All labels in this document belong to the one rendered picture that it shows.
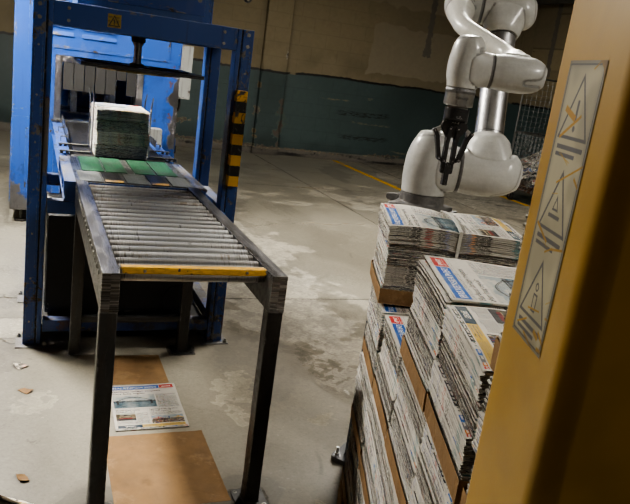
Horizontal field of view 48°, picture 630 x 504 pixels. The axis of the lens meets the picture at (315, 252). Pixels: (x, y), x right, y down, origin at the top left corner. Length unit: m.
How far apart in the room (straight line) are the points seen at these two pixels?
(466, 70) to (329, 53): 9.47
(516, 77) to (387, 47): 9.86
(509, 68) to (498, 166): 0.40
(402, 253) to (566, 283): 1.59
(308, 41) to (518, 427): 11.17
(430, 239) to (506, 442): 1.54
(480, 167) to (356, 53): 9.42
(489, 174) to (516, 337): 2.09
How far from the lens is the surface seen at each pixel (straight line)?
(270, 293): 2.17
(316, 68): 11.52
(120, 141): 4.08
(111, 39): 5.62
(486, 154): 2.46
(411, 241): 1.88
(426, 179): 2.42
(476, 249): 1.92
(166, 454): 2.73
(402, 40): 12.13
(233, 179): 3.41
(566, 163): 0.33
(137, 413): 2.97
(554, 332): 0.32
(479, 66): 2.18
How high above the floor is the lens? 1.43
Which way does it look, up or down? 15 degrees down
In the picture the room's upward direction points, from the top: 8 degrees clockwise
